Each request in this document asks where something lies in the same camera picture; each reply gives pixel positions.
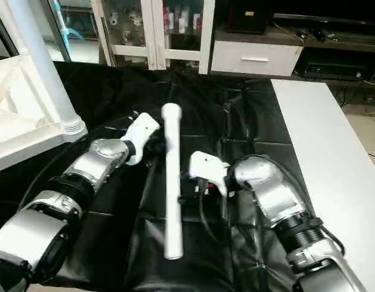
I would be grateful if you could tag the white plastic table leg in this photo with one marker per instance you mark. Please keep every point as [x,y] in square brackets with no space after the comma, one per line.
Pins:
[171,182]
[44,73]

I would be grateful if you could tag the white plastic table top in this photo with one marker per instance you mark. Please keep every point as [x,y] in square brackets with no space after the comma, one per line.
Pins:
[23,121]

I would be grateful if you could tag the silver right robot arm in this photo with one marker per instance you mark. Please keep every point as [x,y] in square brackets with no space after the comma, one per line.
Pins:
[279,201]

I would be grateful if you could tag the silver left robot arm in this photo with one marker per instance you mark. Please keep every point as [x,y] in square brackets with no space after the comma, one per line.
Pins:
[84,182]

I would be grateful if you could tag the black work mat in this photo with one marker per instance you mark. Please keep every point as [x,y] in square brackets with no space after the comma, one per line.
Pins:
[236,121]

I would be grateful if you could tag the white glass door cabinet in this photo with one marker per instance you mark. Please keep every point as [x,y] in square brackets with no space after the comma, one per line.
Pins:
[157,33]

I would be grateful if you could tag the white drawer unit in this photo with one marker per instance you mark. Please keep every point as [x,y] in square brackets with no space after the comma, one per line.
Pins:
[254,58]

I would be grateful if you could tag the white flat board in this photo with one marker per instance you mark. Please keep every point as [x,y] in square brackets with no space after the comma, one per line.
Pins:
[333,170]

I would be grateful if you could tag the teal plastic object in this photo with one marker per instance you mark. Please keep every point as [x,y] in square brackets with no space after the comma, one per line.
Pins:
[67,30]

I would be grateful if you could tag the black equipment case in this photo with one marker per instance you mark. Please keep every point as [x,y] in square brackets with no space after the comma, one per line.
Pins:
[245,15]

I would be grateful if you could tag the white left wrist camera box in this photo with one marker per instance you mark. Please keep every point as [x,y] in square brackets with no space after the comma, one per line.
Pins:
[142,137]

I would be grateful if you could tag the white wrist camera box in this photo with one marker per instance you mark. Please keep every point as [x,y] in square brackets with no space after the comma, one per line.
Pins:
[209,167]
[142,137]

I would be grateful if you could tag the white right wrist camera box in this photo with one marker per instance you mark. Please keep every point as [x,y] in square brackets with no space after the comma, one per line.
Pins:
[209,167]

